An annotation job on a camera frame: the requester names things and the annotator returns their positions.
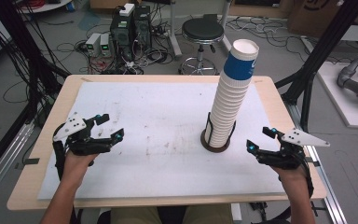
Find brown cardboard box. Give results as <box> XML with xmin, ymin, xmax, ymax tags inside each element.
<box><xmin>287</xmin><ymin>0</ymin><xmax>346</xmax><ymax>39</ymax></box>

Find grey power supply unit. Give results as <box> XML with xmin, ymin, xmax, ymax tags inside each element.
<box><xmin>85</xmin><ymin>32</ymin><xmax>102</xmax><ymax>58</ymax></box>
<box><xmin>99</xmin><ymin>33</ymin><xmax>113</xmax><ymax>58</ymax></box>

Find tall stack of paper cups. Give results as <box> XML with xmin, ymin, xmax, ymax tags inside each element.
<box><xmin>209</xmin><ymin>38</ymin><xmax>260</xmax><ymax>148</ymax></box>

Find aluminium rail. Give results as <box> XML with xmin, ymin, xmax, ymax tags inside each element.
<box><xmin>0</xmin><ymin>120</ymin><xmax>35</xmax><ymax>208</ymax></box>
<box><xmin>285</xmin><ymin>102</ymin><xmax>349</xmax><ymax>224</ymax></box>

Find tangle of floor cables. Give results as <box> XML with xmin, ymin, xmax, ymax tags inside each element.
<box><xmin>52</xmin><ymin>6</ymin><xmax>181</xmax><ymax>76</ymax></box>

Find person's right hand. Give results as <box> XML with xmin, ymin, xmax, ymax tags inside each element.
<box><xmin>269</xmin><ymin>164</ymin><xmax>310</xmax><ymax>191</ymax></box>

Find white floor platform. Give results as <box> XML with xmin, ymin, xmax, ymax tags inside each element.
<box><xmin>316</xmin><ymin>62</ymin><xmax>358</xmax><ymax>130</ymax></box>

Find hand-held gripper cable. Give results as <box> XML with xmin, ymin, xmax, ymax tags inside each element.
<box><xmin>301</xmin><ymin>154</ymin><xmax>315</xmax><ymax>199</ymax></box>
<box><xmin>51</xmin><ymin>124</ymin><xmax>68</xmax><ymax>182</ymax></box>

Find white table mat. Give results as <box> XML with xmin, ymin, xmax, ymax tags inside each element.
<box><xmin>36</xmin><ymin>81</ymin><xmax>295</xmax><ymax>201</ymax></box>

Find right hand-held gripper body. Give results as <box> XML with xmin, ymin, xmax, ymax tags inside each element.
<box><xmin>255</xmin><ymin>127</ymin><xmax>331</xmax><ymax>171</ymax></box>

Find white box on tower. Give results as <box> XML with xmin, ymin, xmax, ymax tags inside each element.
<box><xmin>119</xmin><ymin>3</ymin><xmax>136</xmax><ymax>17</ymax></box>

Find black computer tower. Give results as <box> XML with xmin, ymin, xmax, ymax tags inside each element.
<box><xmin>110</xmin><ymin>12</ymin><xmax>136</xmax><ymax>62</ymax></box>
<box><xmin>133</xmin><ymin>5</ymin><xmax>153</xmax><ymax>50</ymax></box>

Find left hand-held gripper cable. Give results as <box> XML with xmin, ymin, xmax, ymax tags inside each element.
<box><xmin>51</xmin><ymin>124</ymin><xmax>68</xmax><ymax>182</ymax></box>

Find black frame post with cables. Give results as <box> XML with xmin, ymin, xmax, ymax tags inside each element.
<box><xmin>0</xmin><ymin>0</ymin><xmax>71</xmax><ymax>125</ymax></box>

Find person's legs in khaki trousers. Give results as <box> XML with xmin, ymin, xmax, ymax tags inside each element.
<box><xmin>110</xmin><ymin>204</ymin><xmax>234</xmax><ymax>224</ymax></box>

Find black round stool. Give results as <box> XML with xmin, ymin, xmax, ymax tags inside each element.
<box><xmin>178</xmin><ymin>13</ymin><xmax>235</xmax><ymax>76</ymax></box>

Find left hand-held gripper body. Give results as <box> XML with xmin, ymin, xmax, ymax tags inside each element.
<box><xmin>51</xmin><ymin>111</ymin><xmax>113</xmax><ymax>157</ymax></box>

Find black tape cross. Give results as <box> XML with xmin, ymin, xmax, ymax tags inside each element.
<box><xmin>310</xmin><ymin>201</ymin><xmax>327</xmax><ymax>217</ymax></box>

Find person's left hand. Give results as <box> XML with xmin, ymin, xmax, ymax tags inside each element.
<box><xmin>61</xmin><ymin>150</ymin><xmax>100</xmax><ymax>188</ymax></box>

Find right hand-held gripper cable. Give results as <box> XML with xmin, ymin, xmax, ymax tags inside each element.
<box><xmin>301</xmin><ymin>154</ymin><xmax>315</xmax><ymax>199</ymax></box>

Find black metal frame post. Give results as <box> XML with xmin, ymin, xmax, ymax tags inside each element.
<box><xmin>274</xmin><ymin>0</ymin><xmax>358</xmax><ymax>132</ymax></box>

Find white round table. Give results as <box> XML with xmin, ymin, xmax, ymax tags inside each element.
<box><xmin>18</xmin><ymin>0</ymin><xmax>73</xmax><ymax>15</ymax></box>

